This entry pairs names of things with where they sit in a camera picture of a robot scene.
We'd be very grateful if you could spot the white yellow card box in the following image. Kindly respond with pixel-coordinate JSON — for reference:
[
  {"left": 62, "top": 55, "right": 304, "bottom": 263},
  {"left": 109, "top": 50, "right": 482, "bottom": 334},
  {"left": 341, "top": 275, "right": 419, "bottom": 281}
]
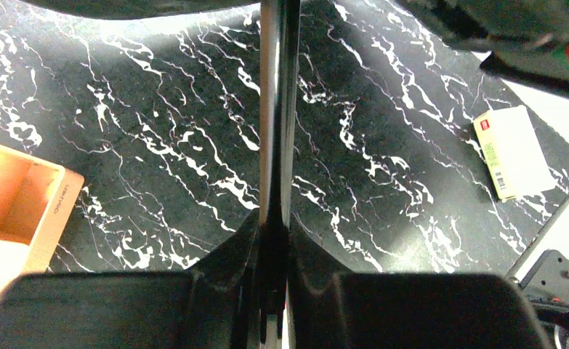
[{"left": 473, "top": 105, "right": 556, "bottom": 200}]

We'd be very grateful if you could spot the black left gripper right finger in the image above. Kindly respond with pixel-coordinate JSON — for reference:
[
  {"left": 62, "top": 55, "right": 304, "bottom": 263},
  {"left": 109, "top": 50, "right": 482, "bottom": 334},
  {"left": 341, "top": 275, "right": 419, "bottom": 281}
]
[{"left": 287, "top": 221, "right": 551, "bottom": 348}]

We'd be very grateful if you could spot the lavender folding umbrella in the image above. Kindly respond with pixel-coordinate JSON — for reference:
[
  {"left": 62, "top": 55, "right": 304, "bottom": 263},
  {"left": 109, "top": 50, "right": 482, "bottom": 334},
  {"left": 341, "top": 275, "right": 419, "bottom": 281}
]
[{"left": 19, "top": 0, "right": 304, "bottom": 349}]

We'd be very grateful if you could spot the orange plastic desk organizer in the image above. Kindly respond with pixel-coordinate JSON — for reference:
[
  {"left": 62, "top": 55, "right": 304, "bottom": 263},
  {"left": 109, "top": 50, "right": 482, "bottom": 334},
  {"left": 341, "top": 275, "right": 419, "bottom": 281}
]
[{"left": 0, "top": 145, "right": 84, "bottom": 294}]

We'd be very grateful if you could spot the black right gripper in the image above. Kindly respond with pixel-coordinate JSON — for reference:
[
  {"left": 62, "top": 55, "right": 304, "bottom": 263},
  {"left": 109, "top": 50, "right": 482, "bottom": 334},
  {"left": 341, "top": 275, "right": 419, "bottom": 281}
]
[{"left": 398, "top": 1, "right": 569, "bottom": 99}]

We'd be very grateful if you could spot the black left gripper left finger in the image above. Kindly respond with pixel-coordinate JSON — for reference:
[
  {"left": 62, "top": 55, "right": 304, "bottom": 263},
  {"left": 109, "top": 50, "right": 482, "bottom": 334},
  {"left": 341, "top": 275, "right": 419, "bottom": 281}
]
[{"left": 0, "top": 210, "right": 259, "bottom": 348}]

